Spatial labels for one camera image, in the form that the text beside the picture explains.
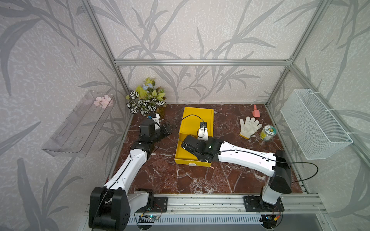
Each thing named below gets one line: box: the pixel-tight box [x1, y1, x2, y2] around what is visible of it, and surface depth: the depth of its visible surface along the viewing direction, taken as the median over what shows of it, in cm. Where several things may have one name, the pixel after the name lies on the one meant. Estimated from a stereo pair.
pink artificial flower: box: [93, 94, 112, 109], surface depth 78 cm
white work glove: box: [238, 116, 263, 140], surface depth 107 cm
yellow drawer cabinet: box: [176, 106, 214, 149], surface depth 84 cm
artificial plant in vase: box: [125, 77, 167, 117], surface depth 93 cm
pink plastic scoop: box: [252, 103, 261, 118], surface depth 114 cm
